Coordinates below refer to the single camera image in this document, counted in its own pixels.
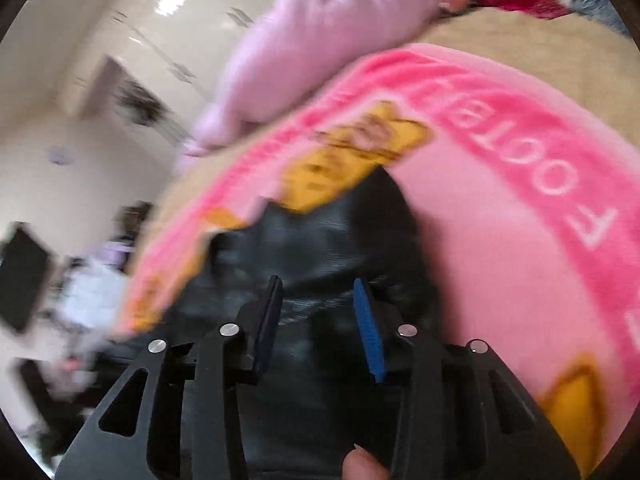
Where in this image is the blue grey patterned cloth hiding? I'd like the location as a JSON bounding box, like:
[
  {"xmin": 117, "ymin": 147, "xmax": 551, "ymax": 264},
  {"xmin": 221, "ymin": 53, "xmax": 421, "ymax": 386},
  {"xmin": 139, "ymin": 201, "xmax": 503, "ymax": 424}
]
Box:
[{"xmin": 572, "ymin": 0, "xmax": 631, "ymax": 38}]

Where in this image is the black monitor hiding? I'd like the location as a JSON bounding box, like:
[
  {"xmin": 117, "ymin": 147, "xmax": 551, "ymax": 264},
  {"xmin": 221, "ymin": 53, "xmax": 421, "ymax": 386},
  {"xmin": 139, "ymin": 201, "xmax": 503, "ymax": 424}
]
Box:
[{"xmin": 0, "ymin": 222, "xmax": 52, "ymax": 334}]

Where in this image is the pink cartoon fleece blanket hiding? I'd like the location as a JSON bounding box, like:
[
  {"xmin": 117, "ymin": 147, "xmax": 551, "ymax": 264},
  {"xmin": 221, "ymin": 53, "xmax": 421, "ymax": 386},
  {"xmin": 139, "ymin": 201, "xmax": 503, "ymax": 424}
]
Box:
[{"xmin": 116, "ymin": 44, "xmax": 639, "ymax": 476}]

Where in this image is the person's right hand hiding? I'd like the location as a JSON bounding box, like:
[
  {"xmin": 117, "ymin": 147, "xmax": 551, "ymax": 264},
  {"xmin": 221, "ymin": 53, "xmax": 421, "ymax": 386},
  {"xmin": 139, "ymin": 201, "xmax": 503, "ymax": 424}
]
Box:
[{"xmin": 342, "ymin": 445, "xmax": 390, "ymax": 480}]

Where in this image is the clothes pile on chair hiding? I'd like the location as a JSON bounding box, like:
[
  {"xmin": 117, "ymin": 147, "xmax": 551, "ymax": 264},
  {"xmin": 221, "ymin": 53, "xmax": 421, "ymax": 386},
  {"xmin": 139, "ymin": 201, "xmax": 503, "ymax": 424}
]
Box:
[{"xmin": 54, "ymin": 201, "xmax": 154, "ymax": 361}]

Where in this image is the light pink padded coat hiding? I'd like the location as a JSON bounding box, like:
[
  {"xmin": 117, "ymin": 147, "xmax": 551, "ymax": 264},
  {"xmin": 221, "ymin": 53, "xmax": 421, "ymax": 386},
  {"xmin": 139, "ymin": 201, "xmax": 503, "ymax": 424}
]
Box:
[{"xmin": 177, "ymin": 0, "xmax": 439, "ymax": 170}]

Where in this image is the black leather jacket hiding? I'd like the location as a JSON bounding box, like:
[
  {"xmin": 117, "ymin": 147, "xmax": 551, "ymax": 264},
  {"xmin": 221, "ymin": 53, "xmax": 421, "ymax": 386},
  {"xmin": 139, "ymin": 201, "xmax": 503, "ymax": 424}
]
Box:
[{"xmin": 94, "ymin": 164, "xmax": 446, "ymax": 480}]

